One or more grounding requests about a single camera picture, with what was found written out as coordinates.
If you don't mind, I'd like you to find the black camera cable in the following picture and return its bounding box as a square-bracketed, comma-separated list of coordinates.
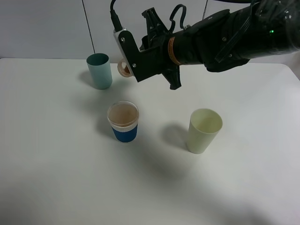
[109, 0, 122, 31]

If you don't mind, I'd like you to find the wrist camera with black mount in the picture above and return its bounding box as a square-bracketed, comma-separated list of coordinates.
[113, 28, 155, 82]

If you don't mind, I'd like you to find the drink bottle with pink label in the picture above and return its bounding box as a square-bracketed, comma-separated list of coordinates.
[117, 58, 133, 78]

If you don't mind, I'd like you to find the glass cup with blue sleeve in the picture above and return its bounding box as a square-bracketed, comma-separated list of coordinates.
[107, 101, 139, 143]

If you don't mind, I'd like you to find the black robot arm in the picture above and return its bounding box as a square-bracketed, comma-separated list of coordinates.
[135, 0, 300, 90]

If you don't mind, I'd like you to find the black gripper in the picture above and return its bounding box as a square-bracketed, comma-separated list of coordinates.
[140, 8, 181, 90]

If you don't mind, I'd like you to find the light green plastic cup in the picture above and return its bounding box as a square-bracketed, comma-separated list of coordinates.
[187, 109, 223, 154]

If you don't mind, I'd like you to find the teal plastic cup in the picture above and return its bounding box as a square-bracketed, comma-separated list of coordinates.
[86, 53, 113, 90]

